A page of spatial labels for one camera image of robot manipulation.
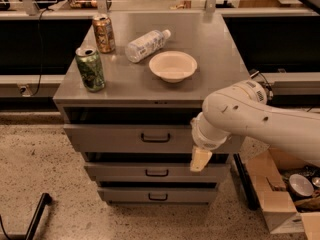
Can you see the orange soda can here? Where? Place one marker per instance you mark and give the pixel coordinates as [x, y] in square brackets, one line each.
[103, 31]

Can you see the white bowl in box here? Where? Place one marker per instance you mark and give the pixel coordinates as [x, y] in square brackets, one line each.
[300, 185]

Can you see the green soda can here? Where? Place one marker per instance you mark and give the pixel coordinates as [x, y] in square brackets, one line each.
[90, 67]

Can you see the grey top drawer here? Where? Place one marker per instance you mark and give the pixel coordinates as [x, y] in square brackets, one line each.
[107, 138]

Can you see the clear plastic water bottle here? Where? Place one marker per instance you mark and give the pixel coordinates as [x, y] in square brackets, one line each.
[146, 45]

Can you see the grey drawer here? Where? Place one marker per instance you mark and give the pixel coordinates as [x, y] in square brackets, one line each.
[157, 195]
[107, 138]
[154, 172]

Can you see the grey bottom drawer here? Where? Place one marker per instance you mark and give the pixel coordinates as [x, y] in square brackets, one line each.
[157, 195]

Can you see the cardboard box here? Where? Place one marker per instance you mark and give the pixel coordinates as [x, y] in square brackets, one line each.
[276, 204]

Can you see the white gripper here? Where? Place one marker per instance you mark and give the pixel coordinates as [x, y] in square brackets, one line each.
[207, 141]

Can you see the grey middle drawer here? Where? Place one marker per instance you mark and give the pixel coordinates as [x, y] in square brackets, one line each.
[154, 172]

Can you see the grey metal drawer cabinet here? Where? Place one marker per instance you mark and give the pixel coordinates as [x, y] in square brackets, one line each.
[133, 95]

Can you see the white paper bowl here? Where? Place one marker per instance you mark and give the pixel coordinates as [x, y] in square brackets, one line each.
[173, 66]

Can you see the black metal leg left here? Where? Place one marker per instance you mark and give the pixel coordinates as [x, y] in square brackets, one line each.
[45, 200]

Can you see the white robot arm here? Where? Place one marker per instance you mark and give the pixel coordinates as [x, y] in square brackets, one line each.
[242, 109]

